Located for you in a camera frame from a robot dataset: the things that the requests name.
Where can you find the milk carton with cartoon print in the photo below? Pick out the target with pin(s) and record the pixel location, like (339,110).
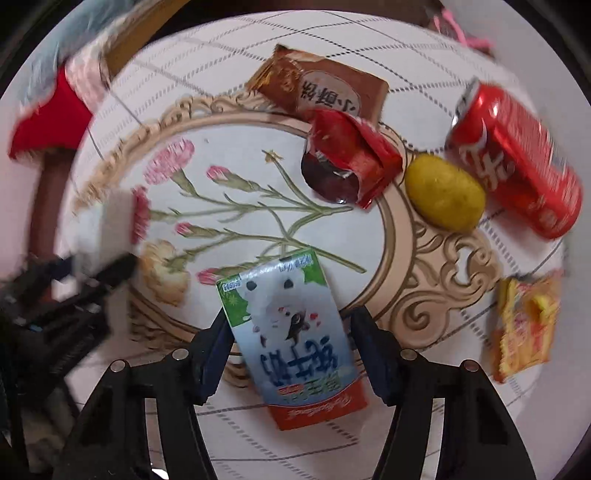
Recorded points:
(286,332)

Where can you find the red soda can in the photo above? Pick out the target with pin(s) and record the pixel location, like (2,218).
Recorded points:
(517,161)

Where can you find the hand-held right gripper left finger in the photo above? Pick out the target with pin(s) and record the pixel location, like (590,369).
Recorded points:
(213,364)

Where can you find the yellow and red snack packet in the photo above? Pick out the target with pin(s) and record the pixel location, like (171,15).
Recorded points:
(526,323)

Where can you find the torn red foil wrapper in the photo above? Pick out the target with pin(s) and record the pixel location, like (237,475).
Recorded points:
(351,157)

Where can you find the red cloth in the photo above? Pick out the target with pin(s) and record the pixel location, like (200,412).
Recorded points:
(51,120)

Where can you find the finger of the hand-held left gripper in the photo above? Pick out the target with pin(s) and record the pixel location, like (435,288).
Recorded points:
(111,272)

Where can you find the brown wooden chair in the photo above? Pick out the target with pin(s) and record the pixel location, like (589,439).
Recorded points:
(134,41)

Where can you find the yellow-green lemon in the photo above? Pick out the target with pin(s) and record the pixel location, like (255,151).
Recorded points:
(445,194)

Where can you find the brown snack packet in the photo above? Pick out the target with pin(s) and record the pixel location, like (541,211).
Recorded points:
(323,87)

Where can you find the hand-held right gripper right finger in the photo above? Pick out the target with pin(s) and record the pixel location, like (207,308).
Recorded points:
(371,364)

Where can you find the floral printed tablecloth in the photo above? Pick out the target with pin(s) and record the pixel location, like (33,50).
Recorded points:
(231,161)

